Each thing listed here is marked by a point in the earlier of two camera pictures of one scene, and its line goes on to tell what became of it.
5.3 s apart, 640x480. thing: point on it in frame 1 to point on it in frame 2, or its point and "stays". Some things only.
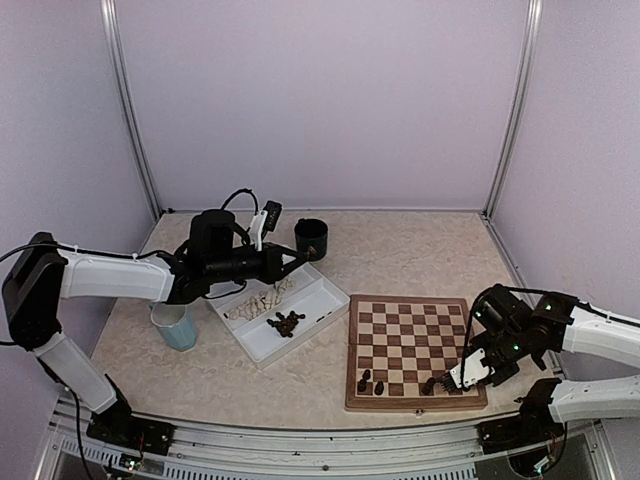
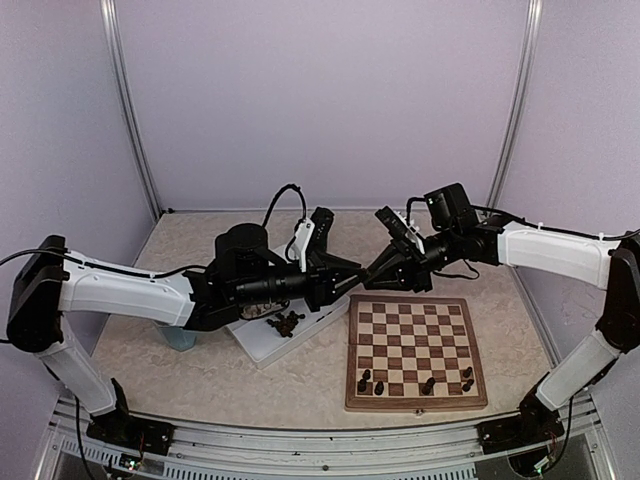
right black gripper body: (510, 348) to (421, 266)
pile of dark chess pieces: (287, 324) stays
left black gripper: (272, 268) to (322, 278)
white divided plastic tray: (267, 320) stays
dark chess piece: (428, 389) stays
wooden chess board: (398, 349) stays
